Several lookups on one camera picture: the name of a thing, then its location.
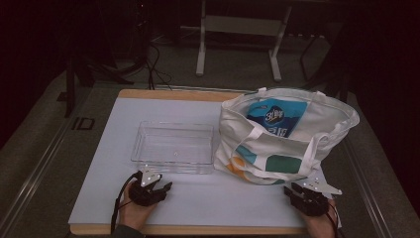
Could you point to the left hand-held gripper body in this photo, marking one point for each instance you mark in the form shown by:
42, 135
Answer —
145, 196

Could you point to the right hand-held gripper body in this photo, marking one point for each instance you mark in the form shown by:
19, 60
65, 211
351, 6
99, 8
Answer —
312, 203

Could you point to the clear plastic box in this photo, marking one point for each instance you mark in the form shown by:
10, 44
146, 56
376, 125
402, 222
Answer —
173, 145

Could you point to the white tote bag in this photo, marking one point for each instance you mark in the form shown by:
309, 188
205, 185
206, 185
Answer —
284, 147

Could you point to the blue snack pouch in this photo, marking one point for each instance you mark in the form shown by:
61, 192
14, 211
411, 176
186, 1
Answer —
277, 115

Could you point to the person's left hand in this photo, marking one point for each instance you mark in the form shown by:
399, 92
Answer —
132, 214

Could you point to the person's right hand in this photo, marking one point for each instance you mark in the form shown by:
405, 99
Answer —
322, 226

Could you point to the white table mat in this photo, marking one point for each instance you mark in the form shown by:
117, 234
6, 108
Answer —
185, 205

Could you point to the black floor stand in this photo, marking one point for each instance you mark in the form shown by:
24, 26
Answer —
343, 87
70, 86

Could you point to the white metal stand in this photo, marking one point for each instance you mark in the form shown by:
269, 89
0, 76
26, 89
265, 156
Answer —
242, 25

